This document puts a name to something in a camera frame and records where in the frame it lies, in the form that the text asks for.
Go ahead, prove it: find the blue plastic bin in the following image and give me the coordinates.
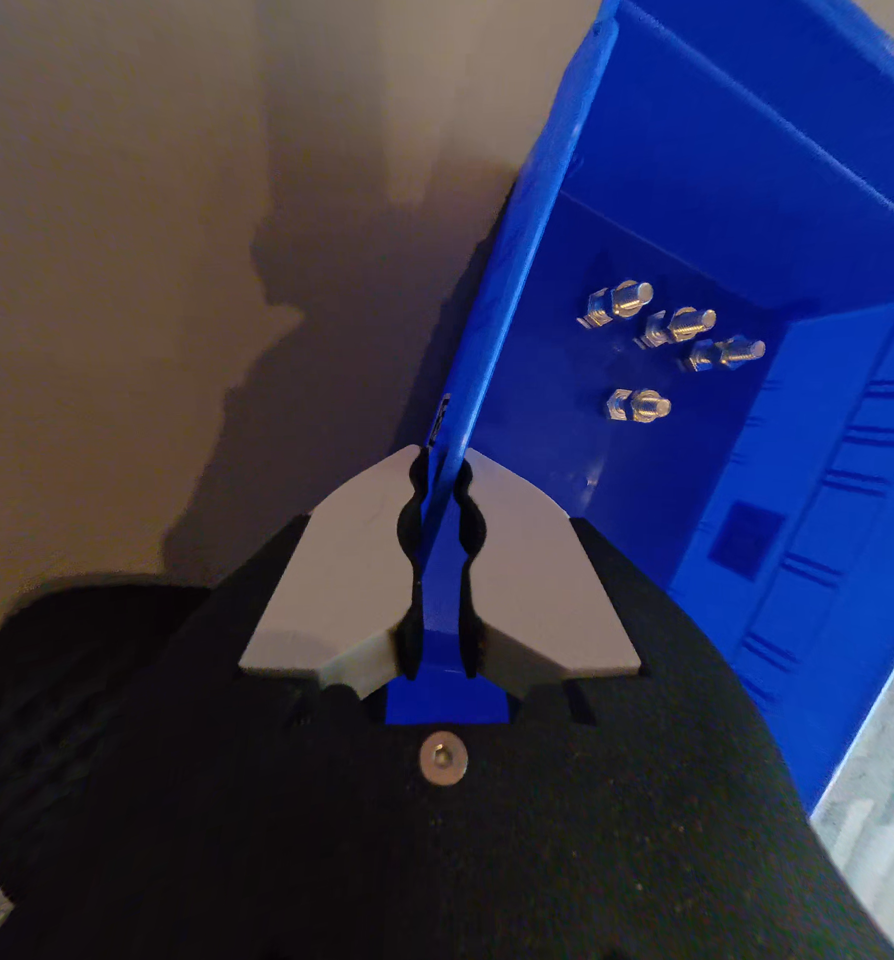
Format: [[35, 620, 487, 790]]
[[384, 0, 894, 815]]

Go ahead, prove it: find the steel hex bolt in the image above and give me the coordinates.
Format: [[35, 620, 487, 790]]
[[633, 306, 718, 351], [578, 279, 655, 331], [606, 387, 673, 426], [678, 337, 767, 375]]

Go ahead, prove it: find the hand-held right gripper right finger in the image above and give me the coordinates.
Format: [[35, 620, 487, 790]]
[[456, 447, 643, 705]]

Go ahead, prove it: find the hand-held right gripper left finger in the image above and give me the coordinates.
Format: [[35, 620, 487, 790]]
[[237, 444, 427, 700]]

